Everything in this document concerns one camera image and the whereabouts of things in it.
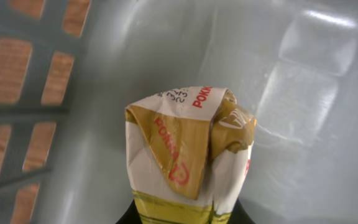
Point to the grey plastic lattice basket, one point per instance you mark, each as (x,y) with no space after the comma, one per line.
(69,68)

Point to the green juice carton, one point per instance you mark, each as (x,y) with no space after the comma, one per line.
(188,152)

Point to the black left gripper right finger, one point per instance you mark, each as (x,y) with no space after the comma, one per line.
(239,215)

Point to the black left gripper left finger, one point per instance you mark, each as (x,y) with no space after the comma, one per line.
(131,215)

